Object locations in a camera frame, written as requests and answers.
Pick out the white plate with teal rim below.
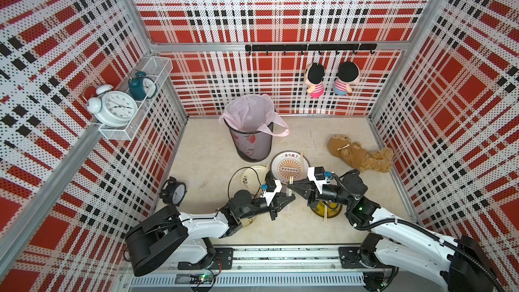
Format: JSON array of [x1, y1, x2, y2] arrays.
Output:
[[269, 151, 310, 185]]

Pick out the black wall hook rail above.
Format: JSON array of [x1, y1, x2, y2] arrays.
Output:
[[245, 43, 378, 53]]

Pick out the black alarm clock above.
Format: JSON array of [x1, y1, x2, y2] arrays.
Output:
[[159, 177, 187, 206]]

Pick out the black mesh waste bin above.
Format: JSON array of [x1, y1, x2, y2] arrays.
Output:
[[224, 121, 272, 163]]

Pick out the cream plate with flower print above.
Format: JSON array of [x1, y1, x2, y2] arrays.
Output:
[[241, 165, 268, 195]]

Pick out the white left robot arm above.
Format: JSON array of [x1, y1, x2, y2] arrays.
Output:
[[124, 190, 296, 277]]

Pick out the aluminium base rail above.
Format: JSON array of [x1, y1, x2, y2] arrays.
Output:
[[116, 244, 399, 291]]

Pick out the white twin-bell alarm clock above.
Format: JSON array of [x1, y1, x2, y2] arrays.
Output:
[[86, 84, 139, 128]]

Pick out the pink striped hanging doll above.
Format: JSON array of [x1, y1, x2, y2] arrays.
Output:
[[304, 63, 324, 99]]

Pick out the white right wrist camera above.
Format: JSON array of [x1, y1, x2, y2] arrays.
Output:
[[307, 166, 332, 194]]

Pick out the teal alarm clock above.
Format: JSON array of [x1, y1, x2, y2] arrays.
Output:
[[128, 71, 158, 101]]

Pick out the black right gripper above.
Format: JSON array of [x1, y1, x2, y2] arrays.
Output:
[[288, 177, 353, 209]]

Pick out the yellow patterned plate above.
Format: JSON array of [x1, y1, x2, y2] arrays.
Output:
[[311, 201, 343, 219]]

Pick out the white wire wall shelf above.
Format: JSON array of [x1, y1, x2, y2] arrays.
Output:
[[86, 56, 177, 141]]

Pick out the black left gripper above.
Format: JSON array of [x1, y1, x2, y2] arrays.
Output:
[[238, 191, 295, 220]]

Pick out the brown teddy bear plush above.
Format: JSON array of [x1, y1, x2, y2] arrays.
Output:
[[327, 135, 394, 173]]

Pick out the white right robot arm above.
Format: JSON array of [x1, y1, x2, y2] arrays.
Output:
[[288, 167, 504, 291]]

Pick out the blue striped hanging doll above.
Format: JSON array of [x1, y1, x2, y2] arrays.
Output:
[[332, 62, 360, 95]]

